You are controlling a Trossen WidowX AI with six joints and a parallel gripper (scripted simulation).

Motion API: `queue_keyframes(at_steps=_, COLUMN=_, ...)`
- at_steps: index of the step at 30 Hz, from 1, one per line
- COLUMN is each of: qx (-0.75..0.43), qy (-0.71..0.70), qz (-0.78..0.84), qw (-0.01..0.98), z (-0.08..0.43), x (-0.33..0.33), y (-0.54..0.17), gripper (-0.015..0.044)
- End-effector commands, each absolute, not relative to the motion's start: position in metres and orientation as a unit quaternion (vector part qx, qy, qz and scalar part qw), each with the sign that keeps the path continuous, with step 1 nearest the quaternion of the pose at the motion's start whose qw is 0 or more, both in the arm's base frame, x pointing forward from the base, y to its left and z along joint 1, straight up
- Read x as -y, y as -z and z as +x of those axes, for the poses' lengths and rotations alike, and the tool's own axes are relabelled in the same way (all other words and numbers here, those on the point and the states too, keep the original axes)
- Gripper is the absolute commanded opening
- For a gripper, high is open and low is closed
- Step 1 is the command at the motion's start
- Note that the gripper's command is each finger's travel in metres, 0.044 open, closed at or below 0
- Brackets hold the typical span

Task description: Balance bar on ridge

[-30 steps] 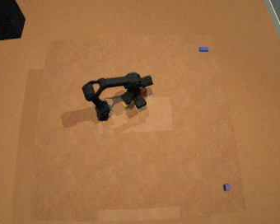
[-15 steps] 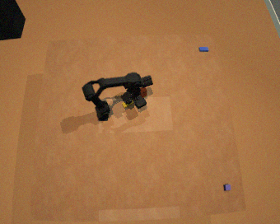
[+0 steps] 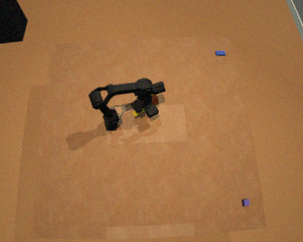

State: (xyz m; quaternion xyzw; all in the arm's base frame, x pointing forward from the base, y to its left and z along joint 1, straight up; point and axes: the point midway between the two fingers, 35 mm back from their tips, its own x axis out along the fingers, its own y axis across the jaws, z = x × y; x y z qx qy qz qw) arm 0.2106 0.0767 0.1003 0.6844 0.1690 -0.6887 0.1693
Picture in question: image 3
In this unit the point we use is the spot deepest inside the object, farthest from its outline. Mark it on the small purple block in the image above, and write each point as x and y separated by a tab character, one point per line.
246	202

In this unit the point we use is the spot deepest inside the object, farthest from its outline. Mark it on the small blue block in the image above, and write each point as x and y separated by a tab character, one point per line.
220	53

